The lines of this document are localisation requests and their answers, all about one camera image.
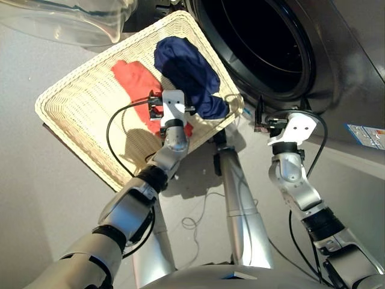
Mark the red orange garment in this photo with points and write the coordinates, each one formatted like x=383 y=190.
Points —
x=135 y=78

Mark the navy blue garment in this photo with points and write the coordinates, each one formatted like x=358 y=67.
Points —
x=186 y=72

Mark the grey washing machine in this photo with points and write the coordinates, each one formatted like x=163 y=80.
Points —
x=346 y=60

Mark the pale woven laundry basket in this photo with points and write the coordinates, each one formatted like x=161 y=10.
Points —
x=90 y=99

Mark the dark brown basket stand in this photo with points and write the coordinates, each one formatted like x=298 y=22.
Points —
x=45 y=125

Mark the blue energy label sticker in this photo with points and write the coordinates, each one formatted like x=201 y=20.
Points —
x=367 y=134

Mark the black stand caster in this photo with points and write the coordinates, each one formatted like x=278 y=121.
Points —
x=218 y=168

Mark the round glass washer door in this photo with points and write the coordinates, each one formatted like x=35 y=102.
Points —
x=60 y=24

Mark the silver robot torso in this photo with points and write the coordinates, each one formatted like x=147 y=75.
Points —
x=195 y=280

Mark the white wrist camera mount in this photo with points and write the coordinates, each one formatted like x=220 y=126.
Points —
x=294 y=126
x=173 y=105

